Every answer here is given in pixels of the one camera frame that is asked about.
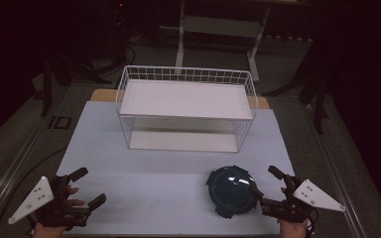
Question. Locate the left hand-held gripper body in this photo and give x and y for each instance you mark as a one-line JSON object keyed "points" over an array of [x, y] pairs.
{"points": [[34, 196]]}

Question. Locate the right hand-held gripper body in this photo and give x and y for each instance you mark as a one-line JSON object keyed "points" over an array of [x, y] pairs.
{"points": [[311, 195]]}

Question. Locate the dark blue round lid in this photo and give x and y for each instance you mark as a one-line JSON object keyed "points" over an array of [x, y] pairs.
{"points": [[230, 191]]}

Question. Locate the person's left hand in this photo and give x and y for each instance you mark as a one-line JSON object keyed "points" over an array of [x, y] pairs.
{"points": [[48, 232]]}

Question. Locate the person's right hand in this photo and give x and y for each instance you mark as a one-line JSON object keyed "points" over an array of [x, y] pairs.
{"points": [[292, 229]]}

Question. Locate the black floor socket box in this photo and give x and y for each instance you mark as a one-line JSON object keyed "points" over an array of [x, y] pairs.
{"points": [[60, 122]]}

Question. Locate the white table mat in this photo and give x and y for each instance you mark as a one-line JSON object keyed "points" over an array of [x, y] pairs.
{"points": [[165, 188]]}

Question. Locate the wooden table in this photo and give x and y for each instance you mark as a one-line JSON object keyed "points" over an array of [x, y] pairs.
{"points": [[103, 95]]}

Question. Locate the black tripod stand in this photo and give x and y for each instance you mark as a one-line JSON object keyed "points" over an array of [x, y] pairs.
{"points": [[51, 76], [317, 99]]}

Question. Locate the white metal desk frame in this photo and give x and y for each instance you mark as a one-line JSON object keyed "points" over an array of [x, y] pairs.
{"points": [[223, 26]]}

